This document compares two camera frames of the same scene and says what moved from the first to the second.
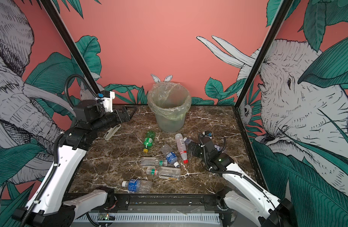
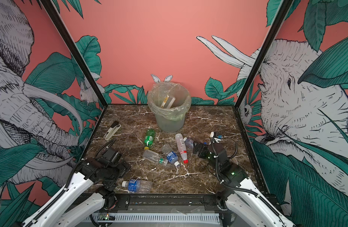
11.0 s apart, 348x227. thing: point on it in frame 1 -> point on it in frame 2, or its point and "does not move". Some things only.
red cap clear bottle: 182,147 does not move
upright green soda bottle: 148,142 does not move
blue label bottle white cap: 171,157 does not move
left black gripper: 117,114 -> 111,183
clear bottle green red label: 169,173 -> 168,102
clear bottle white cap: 188,141 does not move
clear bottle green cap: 152,161 -> 152,156
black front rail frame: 187,203 does not move
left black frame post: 87,72 does not move
